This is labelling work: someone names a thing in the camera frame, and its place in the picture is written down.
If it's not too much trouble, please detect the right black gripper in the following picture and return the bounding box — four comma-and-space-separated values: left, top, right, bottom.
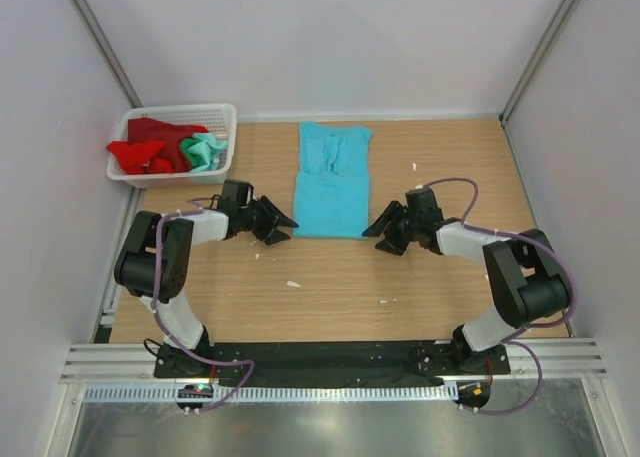
363, 200, 422, 256

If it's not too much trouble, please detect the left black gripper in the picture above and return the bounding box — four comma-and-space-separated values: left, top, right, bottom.
237, 195, 297, 244

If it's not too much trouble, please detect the blue t shirt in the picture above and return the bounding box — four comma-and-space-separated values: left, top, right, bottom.
293, 122, 373, 239

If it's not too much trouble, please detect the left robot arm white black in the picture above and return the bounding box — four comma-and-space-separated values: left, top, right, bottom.
114, 179, 299, 377

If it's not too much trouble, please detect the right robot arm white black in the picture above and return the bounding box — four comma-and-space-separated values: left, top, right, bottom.
362, 187, 574, 373

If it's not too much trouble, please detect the mint green t shirt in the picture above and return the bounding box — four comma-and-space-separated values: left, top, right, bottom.
179, 133, 228, 173

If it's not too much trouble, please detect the white plastic laundry basket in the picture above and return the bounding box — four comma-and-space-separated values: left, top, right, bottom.
106, 103, 237, 188

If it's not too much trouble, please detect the dark red t shirt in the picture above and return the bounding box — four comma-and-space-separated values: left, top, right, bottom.
127, 117, 208, 174

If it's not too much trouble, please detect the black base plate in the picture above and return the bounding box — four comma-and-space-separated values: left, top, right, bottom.
153, 340, 512, 389

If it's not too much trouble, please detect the grey slotted cable duct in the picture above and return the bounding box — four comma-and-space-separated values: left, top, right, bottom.
83, 382, 458, 404

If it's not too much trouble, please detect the right aluminium corner post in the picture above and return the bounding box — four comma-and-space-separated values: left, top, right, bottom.
499, 0, 581, 128

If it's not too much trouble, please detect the aluminium corner post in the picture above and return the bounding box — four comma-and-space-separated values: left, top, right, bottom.
69, 0, 142, 108
499, 0, 581, 128

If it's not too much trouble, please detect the left aluminium corner post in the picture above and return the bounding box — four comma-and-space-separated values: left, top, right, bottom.
69, 0, 142, 108

